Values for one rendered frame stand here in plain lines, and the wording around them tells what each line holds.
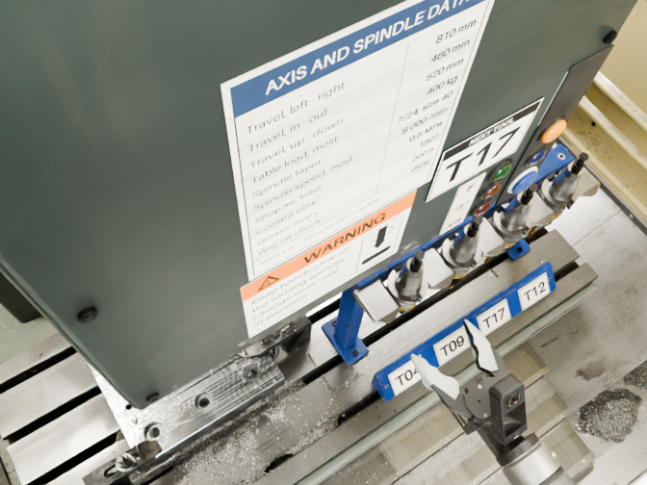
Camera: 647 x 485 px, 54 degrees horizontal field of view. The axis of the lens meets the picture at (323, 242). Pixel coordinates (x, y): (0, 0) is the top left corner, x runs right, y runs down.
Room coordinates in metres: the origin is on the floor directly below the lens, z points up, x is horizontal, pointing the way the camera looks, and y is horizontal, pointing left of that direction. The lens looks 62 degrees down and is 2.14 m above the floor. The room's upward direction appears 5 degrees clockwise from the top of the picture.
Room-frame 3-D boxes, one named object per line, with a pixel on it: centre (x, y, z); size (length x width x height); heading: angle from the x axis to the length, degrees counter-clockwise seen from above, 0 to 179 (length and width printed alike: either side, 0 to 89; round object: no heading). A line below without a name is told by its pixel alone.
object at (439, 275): (0.45, -0.18, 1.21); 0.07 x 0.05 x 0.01; 38
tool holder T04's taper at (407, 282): (0.42, -0.14, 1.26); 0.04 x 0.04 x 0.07
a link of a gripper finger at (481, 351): (0.34, -0.26, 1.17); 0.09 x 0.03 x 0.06; 14
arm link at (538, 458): (0.17, -0.34, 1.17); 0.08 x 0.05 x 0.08; 128
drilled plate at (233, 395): (0.32, 0.23, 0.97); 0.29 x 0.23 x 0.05; 128
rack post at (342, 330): (0.43, -0.06, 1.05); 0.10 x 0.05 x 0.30; 38
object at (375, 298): (0.39, -0.10, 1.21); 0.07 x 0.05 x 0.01; 38
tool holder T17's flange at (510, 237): (0.56, -0.31, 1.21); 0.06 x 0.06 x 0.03
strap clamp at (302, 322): (0.39, 0.07, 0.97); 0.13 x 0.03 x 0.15; 128
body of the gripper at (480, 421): (0.24, -0.28, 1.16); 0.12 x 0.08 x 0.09; 38
